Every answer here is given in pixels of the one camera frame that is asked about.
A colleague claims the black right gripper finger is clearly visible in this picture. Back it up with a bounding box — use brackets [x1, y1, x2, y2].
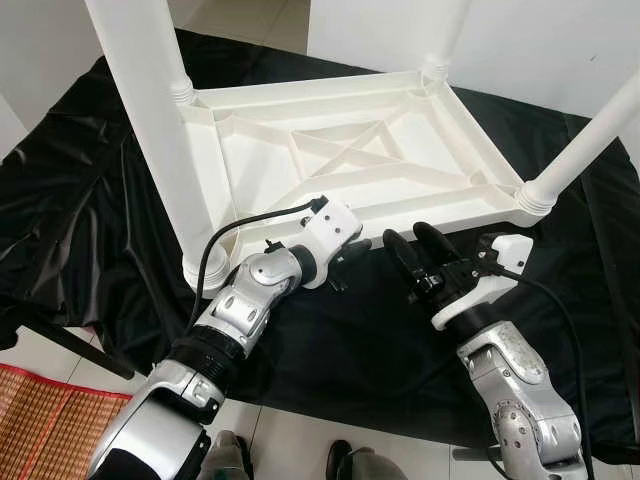
[384, 229, 426, 291]
[414, 222, 461, 266]

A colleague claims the white plastic table leg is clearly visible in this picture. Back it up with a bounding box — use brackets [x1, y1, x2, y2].
[85, 0, 233, 293]
[515, 70, 640, 218]
[168, 75, 199, 107]
[420, 0, 471, 83]

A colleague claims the black metal table leg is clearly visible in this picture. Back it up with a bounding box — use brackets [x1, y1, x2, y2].
[452, 447, 501, 463]
[0, 300, 137, 379]

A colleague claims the grey right robot foot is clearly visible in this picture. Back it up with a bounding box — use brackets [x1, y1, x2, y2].
[328, 440, 406, 480]

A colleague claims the grey robot foot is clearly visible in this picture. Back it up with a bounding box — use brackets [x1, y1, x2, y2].
[205, 430, 251, 480]
[328, 440, 406, 480]

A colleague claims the grey left robot foot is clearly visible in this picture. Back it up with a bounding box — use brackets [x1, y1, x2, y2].
[205, 430, 251, 480]

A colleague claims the black table cloth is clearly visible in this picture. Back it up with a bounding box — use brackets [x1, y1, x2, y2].
[0, 28, 640, 466]

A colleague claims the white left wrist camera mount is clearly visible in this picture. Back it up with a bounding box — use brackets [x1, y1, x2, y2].
[298, 198, 363, 291]

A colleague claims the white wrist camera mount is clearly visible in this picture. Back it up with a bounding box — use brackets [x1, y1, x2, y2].
[298, 198, 363, 291]
[432, 233, 534, 331]

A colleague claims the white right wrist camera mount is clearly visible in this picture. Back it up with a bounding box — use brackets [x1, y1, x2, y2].
[432, 233, 534, 331]

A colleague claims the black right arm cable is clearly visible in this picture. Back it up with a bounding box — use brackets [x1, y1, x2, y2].
[490, 262, 593, 471]

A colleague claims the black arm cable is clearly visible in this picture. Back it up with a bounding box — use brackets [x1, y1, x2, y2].
[188, 198, 329, 331]
[490, 262, 593, 471]

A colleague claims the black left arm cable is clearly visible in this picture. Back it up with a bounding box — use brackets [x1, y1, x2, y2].
[188, 198, 329, 331]

